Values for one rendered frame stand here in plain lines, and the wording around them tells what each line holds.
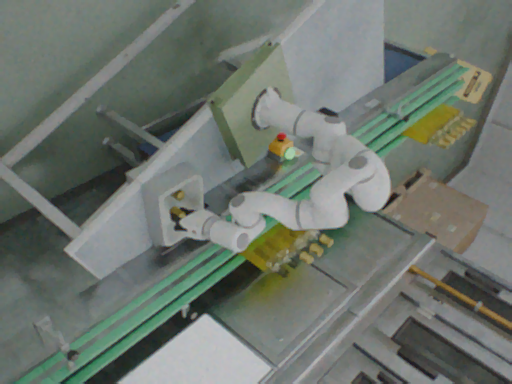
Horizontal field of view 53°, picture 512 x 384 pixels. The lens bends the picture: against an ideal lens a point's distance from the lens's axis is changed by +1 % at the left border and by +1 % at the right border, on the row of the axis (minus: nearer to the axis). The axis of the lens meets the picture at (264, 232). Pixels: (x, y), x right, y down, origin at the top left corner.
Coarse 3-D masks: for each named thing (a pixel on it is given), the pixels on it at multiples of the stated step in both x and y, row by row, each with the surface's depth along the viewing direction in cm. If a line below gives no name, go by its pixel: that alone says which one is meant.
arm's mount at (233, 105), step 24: (264, 48) 165; (240, 72) 162; (264, 72) 164; (216, 96) 159; (240, 96) 160; (288, 96) 181; (216, 120) 166; (240, 120) 166; (240, 144) 171; (264, 144) 183
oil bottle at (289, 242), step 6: (270, 228) 189; (276, 228) 189; (270, 234) 187; (276, 234) 187; (282, 234) 187; (288, 234) 187; (276, 240) 185; (282, 240) 185; (288, 240) 185; (294, 240) 185; (288, 246) 183; (294, 246) 183
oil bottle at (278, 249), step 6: (264, 234) 186; (258, 240) 184; (264, 240) 184; (270, 240) 184; (264, 246) 182; (270, 246) 182; (276, 246) 182; (282, 246) 182; (276, 252) 180; (282, 252) 180; (288, 252) 181; (282, 258) 180
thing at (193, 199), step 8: (192, 176) 159; (184, 184) 157; (192, 184) 166; (200, 184) 163; (168, 192) 153; (184, 192) 171; (192, 192) 168; (200, 192) 165; (160, 200) 153; (168, 200) 166; (176, 200) 169; (184, 200) 173; (192, 200) 171; (200, 200) 168; (160, 208) 154; (168, 208) 168; (192, 208) 174; (200, 208) 170; (160, 216) 157; (168, 216) 170; (168, 224) 173; (168, 232) 170; (176, 232) 171; (168, 240) 168; (176, 240) 169
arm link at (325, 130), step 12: (300, 120) 161; (312, 120) 159; (324, 120) 158; (336, 120) 157; (300, 132) 162; (312, 132) 159; (324, 132) 156; (336, 132) 156; (324, 144) 158; (312, 156) 164; (324, 156) 160
